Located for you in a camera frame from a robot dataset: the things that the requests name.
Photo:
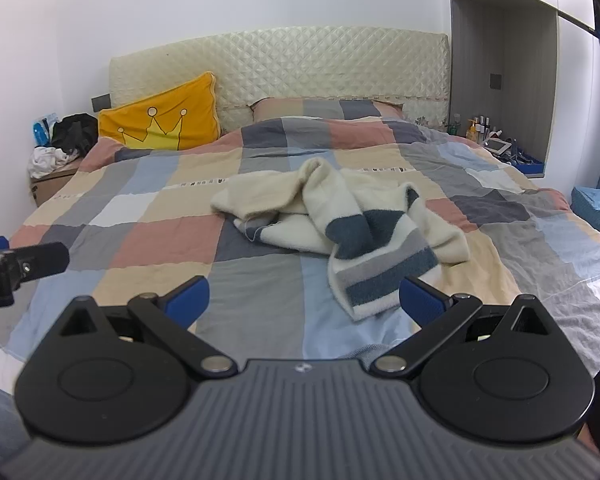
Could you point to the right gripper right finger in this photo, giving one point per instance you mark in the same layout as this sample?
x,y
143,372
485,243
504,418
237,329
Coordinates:
x,y
440,317

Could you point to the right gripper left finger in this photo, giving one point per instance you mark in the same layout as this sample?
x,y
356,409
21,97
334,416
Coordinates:
x,y
166,320

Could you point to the cream striped knit sweater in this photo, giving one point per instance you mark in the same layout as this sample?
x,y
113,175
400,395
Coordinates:
x,y
374,232

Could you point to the white crumpled clothing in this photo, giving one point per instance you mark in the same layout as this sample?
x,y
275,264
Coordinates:
x,y
44,161

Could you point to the black clothing pile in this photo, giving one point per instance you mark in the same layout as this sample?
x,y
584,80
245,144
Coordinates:
x,y
76,134

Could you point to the blue plastic bag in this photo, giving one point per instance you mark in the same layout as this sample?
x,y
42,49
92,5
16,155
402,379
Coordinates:
x,y
43,130

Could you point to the blue storage tray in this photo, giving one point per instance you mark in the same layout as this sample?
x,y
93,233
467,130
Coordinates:
x,y
527,165

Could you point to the white tablet device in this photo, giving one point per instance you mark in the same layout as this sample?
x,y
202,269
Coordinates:
x,y
496,145

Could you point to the yellow pump bottle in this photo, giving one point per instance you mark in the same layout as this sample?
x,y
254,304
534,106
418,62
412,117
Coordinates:
x,y
472,131

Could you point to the light blue stool cushion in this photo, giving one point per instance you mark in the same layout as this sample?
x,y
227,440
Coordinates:
x,y
585,202

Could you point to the yellow crown cushion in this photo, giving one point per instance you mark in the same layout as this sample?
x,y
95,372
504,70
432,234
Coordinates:
x,y
178,119

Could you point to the patchwork pillow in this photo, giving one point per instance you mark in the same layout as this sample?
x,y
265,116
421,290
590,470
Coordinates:
x,y
346,109

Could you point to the cream quilted headboard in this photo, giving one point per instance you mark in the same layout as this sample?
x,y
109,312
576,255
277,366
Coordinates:
x,y
398,66

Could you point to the grey wardrobe niche cabinet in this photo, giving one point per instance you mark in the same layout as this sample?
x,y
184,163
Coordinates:
x,y
548,53

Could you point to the grey wall switch plate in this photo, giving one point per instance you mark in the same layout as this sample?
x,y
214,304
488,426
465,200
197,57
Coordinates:
x,y
100,103

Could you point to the dark niche wall socket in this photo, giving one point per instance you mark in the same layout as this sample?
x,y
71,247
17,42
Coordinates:
x,y
495,81

